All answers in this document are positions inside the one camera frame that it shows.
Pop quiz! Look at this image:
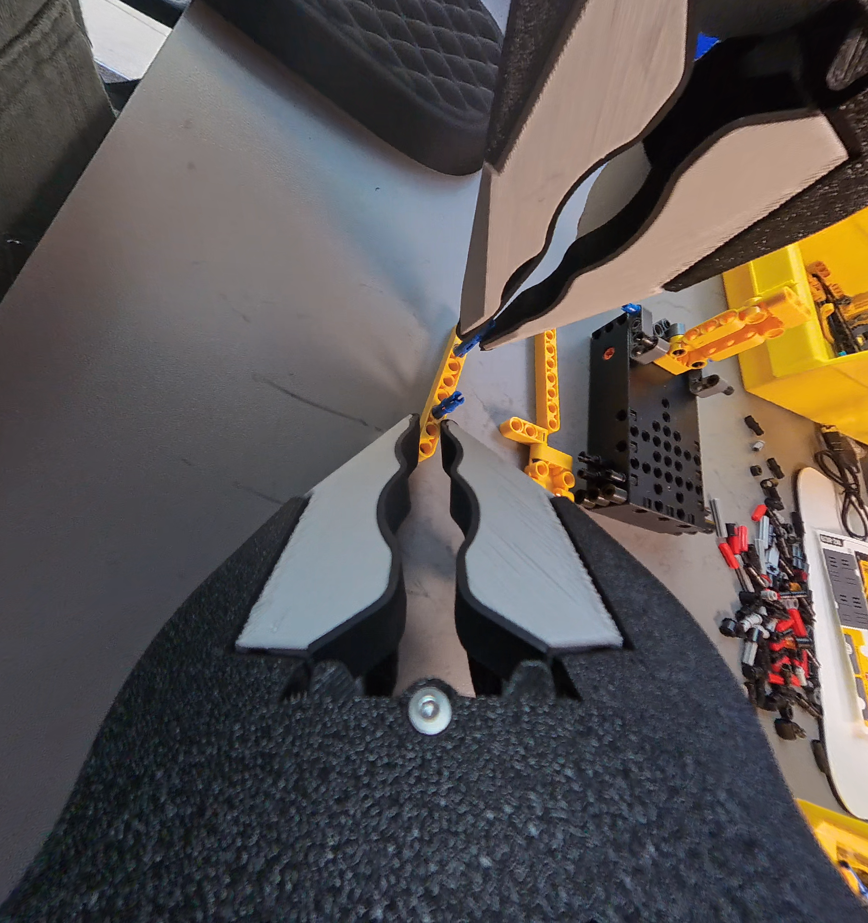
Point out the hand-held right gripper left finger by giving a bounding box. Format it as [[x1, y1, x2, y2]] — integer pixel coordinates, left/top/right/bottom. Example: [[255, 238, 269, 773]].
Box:
[[236, 414, 419, 658]]

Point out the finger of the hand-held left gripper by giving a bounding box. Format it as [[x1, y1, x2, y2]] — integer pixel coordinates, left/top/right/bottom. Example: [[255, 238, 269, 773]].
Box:
[[459, 0, 698, 340], [479, 110, 851, 352]]

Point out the black cable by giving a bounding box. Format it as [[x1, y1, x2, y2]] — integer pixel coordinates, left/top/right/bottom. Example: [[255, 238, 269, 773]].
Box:
[[812, 425, 868, 542]]

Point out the black lego tread piece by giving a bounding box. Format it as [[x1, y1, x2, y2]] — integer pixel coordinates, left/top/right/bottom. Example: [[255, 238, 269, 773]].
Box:
[[809, 270, 868, 356]]

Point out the yellow lego panel brick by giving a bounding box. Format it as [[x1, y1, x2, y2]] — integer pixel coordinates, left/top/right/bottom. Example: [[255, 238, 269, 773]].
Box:
[[524, 441, 578, 500]]

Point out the person's green sweatshirt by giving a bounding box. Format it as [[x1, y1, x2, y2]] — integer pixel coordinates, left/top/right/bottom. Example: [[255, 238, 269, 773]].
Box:
[[0, 0, 115, 346]]

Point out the black lego base assembly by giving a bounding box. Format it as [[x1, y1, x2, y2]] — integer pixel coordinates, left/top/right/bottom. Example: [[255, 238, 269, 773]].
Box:
[[573, 285, 816, 536]]

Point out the pile of lego pins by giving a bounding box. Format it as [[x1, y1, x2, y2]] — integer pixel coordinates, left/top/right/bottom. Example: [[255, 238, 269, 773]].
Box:
[[708, 414, 826, 744]]

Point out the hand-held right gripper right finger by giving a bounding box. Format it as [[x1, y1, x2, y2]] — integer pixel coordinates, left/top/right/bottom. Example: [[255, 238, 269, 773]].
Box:
[[440, 420, 624, 658]]

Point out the yellow long lego beam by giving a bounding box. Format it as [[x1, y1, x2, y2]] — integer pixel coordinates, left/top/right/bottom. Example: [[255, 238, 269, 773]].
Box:
[[416, 326, 472, 462], [533, 328, 562, 447]]

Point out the black quilted chair seat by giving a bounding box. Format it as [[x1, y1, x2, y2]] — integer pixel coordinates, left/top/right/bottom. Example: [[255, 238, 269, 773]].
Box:
[[207, 0, 508, 176]]

